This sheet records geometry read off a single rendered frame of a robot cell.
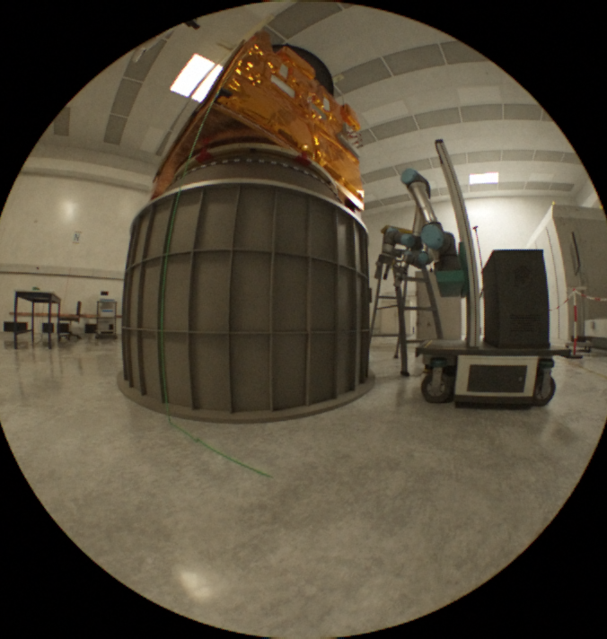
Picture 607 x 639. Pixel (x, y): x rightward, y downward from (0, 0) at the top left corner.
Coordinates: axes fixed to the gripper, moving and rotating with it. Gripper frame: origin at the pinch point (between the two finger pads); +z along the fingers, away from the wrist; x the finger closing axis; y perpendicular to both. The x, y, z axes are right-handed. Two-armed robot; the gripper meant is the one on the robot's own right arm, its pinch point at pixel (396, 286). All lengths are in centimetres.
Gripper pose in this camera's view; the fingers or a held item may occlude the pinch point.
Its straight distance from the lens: 180.2
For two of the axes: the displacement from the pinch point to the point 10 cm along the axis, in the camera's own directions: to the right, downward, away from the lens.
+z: -4.1, 9.1, 0.8
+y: 7.6, 3.9, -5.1
